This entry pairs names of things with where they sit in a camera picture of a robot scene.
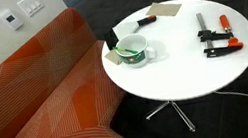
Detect green pen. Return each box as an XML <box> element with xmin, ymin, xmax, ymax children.
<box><xmin>112</xmin><ymin>43</ymin><xmax>140</xmax><ymax>58</ymax></box>

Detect white mug with green band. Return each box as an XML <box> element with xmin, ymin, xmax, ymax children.
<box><xmin>113</xmin><ymin>30</ymin><xmax>159</xmax><ymax>72</ymax></box>

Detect small tan sanding sponge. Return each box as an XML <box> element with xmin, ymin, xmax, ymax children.
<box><xmin>103</xmin><ymin>47</ymin><xmax>123</xmax><ymax>68</ymax></box>

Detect black flat block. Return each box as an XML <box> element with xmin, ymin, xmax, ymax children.
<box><xmin>104</xmin><ymin>29</ymin><xmax>122</xmax><ymax>51</ymax></box>

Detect chrome table base legs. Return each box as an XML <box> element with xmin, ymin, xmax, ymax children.
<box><xmin>143</xmin><ymin>96</ymin><xmax>198</xmax><ymax>138</ymax></box>

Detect orange patterned sofa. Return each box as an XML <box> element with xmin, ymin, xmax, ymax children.
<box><xmin>0</xmin><ymin>0</ymin><xmax>150</xmax><ymax>138</ymax></box>

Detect bar clamp with orange handle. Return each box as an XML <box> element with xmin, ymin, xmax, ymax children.
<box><xmin>193</xmin><ymin>5</ymin><xmax>246</xmax><ymax>61</ymax></box>

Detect white light switch plate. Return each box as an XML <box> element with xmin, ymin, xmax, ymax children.
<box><xmin>15</xmin><ymin>0</ymin><xmax>47</xmax><ymax>20</ymax></box>

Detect white floor cable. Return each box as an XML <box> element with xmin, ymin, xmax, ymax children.
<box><xmin>213</xmin><ymin>85</ymin><xmax>248</xmax><ymax>111</ymax></box>

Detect white wall thermostat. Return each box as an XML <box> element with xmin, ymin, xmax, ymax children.
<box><xmin>0</xmin><ymin>6</ymin><xmax>26</xmax><ymax>34</ymax></box>

